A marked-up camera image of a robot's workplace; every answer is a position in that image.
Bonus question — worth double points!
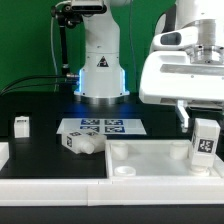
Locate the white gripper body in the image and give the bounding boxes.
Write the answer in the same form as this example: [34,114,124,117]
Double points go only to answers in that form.
[139,51,224,104]

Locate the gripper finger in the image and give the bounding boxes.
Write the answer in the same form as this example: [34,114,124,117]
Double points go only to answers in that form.
[175,100,189,133]

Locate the white square tabletop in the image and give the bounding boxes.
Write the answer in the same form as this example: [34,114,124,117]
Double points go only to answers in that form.
[105,140,224,179]

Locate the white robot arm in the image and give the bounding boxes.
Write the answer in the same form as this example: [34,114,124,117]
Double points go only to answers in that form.
[51,0,224,130]

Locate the white tag sheet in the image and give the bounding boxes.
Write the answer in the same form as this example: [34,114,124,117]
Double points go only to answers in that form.
[57,118,146,135]

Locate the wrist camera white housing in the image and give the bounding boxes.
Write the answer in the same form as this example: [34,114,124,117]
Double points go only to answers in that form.
[150,26,198,52]

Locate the black cables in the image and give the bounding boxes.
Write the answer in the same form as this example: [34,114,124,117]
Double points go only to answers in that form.
[0,73,81,98]

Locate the white front fence rail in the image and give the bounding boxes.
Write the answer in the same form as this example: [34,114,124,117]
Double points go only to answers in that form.
[0,178,224,206]

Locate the white fence rail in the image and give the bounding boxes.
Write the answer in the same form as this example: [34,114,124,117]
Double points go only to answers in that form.
[0,178,224,206]
[0,142,9,171]

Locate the white left fence rail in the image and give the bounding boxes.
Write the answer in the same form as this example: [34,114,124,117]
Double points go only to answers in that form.
[0,142,9,171]

